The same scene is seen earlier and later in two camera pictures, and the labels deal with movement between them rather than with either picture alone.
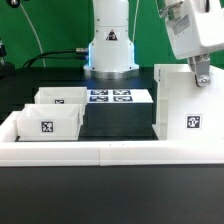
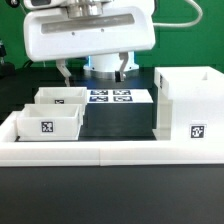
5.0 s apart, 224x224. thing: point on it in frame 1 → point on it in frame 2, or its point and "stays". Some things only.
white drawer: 50,122 stays
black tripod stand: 7,69 stays
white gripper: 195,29 → 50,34
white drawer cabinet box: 185,110 stays
